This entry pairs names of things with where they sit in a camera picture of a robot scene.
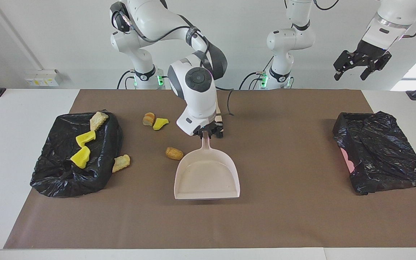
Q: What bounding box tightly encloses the notched yellow sponge piece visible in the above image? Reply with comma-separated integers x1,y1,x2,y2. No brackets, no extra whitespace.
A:
75,131,96,148

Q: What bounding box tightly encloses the pink plastic bin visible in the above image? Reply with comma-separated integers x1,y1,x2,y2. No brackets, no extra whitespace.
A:
341,147,355,174

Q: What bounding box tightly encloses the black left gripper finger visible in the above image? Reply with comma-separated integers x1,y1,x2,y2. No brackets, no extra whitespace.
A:
359,53,392,81
333,50,357,81

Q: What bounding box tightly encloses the brown table mat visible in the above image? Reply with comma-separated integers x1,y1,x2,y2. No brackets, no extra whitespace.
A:
3,89,416,250

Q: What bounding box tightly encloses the large yellow sponge piece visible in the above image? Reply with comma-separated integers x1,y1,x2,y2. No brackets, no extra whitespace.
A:
70,146,91,169

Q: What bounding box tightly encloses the pink plastic dustpan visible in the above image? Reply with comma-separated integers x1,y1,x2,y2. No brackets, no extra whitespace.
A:
174,131,241,200

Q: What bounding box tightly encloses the white wall socket box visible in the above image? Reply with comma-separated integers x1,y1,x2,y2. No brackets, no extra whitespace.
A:
25,69,63,87

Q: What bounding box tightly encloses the brown fried nugget toy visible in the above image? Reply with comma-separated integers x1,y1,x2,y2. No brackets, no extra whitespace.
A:
165,147,184,161

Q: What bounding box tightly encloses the black base cable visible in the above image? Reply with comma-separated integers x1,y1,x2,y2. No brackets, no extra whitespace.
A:
117,70,136,90
239,56,274,90

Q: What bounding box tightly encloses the beige dumpling toy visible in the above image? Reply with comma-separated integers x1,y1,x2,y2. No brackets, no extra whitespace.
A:
112,155,131,173

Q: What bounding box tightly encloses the black trash bag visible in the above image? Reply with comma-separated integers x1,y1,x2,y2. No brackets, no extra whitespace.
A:
333,111,416,196

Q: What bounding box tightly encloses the beige bread chunk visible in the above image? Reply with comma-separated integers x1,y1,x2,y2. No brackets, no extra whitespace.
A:
90,111,109,131

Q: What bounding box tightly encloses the black bag lined bin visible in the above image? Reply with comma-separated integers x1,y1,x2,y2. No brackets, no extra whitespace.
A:
30,110,124,198

